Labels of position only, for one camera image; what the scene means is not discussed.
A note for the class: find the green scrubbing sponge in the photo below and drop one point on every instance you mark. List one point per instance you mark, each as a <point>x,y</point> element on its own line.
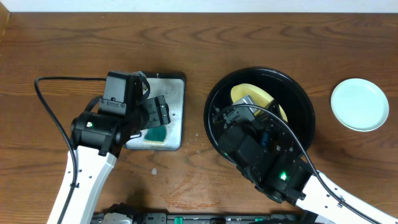
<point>157,135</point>

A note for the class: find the round black tray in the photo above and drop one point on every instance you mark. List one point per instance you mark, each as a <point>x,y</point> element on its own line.
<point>286,92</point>

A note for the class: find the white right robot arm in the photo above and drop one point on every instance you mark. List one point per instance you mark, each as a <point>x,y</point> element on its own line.
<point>328,200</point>

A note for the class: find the yellow plate with red stain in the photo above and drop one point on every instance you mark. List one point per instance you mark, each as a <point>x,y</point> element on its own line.
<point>250,94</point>

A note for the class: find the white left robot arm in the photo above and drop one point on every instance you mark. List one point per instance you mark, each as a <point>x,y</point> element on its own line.
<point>83,181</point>

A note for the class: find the mint plate with long stain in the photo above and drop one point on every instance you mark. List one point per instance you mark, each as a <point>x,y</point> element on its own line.
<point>359,104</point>

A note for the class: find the black rectangular soapy water tray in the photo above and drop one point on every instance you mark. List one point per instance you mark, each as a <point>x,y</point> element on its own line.
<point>172,87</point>

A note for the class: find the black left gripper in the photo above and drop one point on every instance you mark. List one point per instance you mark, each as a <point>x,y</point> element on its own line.
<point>159,112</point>

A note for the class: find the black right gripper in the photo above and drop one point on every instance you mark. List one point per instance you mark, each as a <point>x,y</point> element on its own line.
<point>282,139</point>

